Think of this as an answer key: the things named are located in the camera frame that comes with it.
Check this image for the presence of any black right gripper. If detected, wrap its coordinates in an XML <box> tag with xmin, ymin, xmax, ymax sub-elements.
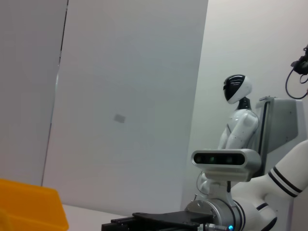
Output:
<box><xmin>101</xmin><ymin>210</ymin><xmax>214</xmax><ymax>231</ymax></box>

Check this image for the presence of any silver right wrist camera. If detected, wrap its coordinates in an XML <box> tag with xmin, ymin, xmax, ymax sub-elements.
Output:
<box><xmin>191</xmin><ymin>148</ymin><xmax>262</xmax><ymax>200</ymax></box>

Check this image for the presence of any white black-faced humanoid robot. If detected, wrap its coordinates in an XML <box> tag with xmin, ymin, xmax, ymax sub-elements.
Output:
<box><xmin>196</xmin><ymin>75</ymin><xmax>260</xmax><ymax>195</ymax></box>

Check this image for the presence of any yellow plastic bin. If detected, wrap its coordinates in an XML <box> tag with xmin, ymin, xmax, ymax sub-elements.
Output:
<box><xmin>0</xmin><ymin>178</ymin><xmax>70</xmax><ymax>231</ymax></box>

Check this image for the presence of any black hanging cable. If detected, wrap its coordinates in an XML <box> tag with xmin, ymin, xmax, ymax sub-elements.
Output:
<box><xmin>285</xmin><ymin>44</ymin><xmax>308</xmax><ymax>99</ymax></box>

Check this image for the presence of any right wrist black cable plug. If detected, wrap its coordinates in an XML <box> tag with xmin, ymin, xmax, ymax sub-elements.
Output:
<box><xmin>204</xmin><ymin>222</ymin><xmax>229</xmax><ymax>231</ymax></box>

